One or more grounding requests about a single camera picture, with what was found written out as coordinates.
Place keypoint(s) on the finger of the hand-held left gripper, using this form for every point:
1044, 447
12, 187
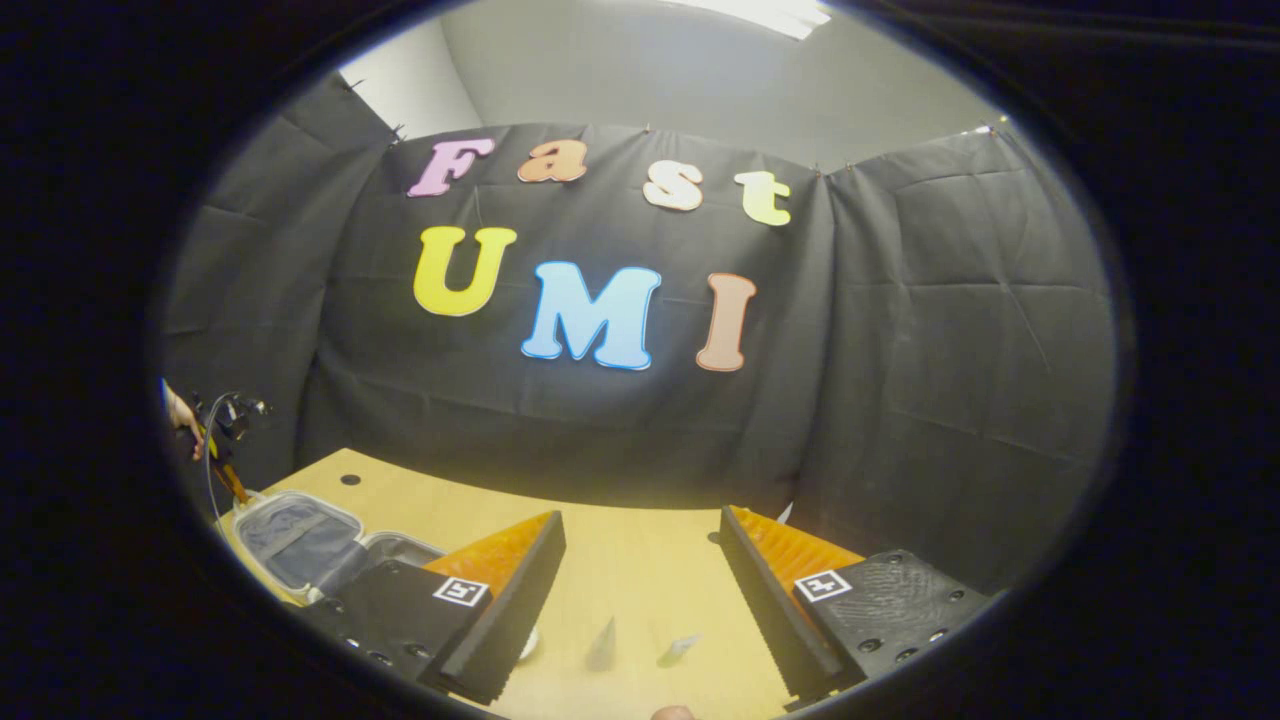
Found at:
230, 480

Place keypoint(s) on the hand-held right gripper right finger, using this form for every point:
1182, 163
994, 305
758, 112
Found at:
765, 610

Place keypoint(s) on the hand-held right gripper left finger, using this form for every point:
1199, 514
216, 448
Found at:
520, 610

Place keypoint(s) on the white suitcase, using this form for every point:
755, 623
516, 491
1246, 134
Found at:
300, 540

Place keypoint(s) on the light green tube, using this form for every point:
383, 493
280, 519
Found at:
678, 650

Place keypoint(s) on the black backdrop cloth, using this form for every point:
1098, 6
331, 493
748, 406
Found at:
900, 350

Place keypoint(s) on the ceiling light panel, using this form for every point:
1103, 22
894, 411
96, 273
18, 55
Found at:
770, 15

